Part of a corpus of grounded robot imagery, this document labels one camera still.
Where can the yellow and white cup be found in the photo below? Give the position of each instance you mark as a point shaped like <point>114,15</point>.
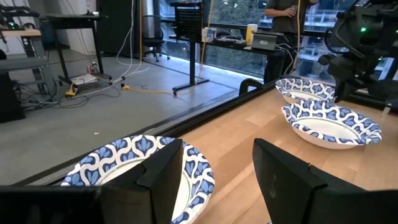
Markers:
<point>251,34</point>

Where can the black standing desk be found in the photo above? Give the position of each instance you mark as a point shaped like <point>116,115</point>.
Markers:
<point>192,62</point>

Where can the blue patterned paper bowl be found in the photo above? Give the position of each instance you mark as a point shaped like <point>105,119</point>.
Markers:
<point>298,85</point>
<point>102,154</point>

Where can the black pegboard panel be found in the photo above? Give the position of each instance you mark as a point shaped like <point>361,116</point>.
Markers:
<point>189,23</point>

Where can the far white bowl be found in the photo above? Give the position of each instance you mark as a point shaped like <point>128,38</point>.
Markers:
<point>326,127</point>

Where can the black tall cabinet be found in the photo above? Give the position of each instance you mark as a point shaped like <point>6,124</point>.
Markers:
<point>116,28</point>

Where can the grey box device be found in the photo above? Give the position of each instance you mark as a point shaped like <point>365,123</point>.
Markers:
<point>263,41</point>

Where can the black office chair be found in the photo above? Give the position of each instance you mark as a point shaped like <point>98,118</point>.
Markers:
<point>153,37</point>

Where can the black work table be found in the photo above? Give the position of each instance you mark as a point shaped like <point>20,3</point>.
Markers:
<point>74,18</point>

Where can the grey robot station frame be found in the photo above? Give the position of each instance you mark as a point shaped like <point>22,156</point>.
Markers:
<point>34,59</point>

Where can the yellow power plug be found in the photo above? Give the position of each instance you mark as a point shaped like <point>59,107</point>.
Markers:
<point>71,91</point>

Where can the person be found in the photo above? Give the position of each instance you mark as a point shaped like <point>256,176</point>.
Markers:
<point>284,18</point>

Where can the black chair armrest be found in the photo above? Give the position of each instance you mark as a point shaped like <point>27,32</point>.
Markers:
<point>248,84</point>

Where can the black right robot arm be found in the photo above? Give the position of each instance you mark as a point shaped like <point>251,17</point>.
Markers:
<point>370,37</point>

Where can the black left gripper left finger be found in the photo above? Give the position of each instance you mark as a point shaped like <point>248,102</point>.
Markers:
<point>155,193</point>

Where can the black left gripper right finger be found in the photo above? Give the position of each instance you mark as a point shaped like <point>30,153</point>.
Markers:
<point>289,193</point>

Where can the white flat box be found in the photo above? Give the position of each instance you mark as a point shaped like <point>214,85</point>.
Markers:
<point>83,79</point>

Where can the white small box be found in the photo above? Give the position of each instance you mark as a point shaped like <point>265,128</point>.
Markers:
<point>208,34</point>

